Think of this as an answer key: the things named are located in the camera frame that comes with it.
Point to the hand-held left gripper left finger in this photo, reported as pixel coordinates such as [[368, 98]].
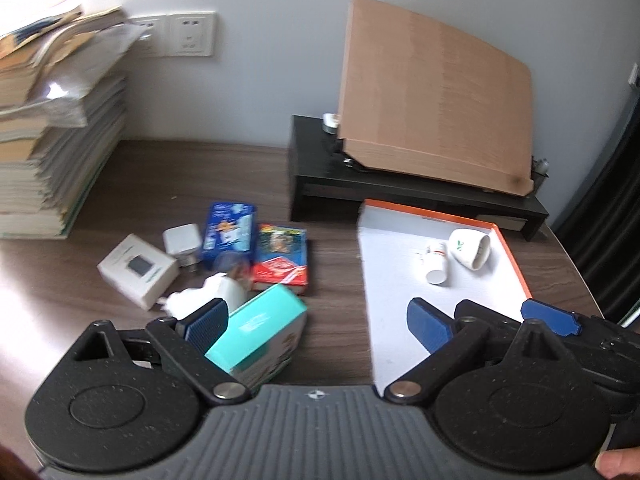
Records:
[[207, 322]]

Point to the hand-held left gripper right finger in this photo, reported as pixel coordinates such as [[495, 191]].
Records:
[[425, 325]]

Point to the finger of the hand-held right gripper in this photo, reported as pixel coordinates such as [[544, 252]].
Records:
[[550, 317], [482, 310]]

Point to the teal cardboard box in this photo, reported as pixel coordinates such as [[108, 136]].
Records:
[[260, 325]]

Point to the white tray with orange rim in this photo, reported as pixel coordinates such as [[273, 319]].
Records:
[[395, 270]]

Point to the white charger adapter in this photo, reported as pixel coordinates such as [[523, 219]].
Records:
[[181, 242]]

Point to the person's right hand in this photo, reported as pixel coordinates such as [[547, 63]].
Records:
[[620, 464]]

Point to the white plug adapter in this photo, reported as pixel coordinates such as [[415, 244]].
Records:
[[220, 292]]

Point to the white cup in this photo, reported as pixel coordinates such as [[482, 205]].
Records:
[[467, 250]]

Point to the white pill bottle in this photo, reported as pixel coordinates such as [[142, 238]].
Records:
[[436, 262]]

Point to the small white box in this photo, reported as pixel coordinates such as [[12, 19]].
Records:
[[135, 270]]

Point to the blue tissue pack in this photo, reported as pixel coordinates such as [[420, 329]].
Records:
[[227, 232]]

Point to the colourful card box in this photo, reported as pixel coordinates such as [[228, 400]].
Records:
[[280, 260]]

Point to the dark curtain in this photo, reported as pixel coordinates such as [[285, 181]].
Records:
[[607, 240]]

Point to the black desk riser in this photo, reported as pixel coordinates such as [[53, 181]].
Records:
[[320, 170]]

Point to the stack of books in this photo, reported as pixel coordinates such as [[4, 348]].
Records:
[[45, 175]]

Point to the small white tin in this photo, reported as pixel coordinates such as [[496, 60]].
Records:
[[331, 122]]

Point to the wooden board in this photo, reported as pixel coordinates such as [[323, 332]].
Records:
[[435, 90]]

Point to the clear plastic sleeve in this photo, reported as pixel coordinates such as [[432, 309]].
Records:
[[75, 85]]

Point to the black metal hinge bracket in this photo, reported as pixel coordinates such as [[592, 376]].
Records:
[[350, 156]]

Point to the white wall socket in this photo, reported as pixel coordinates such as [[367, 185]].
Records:
[[150, 35], [192, 34]]

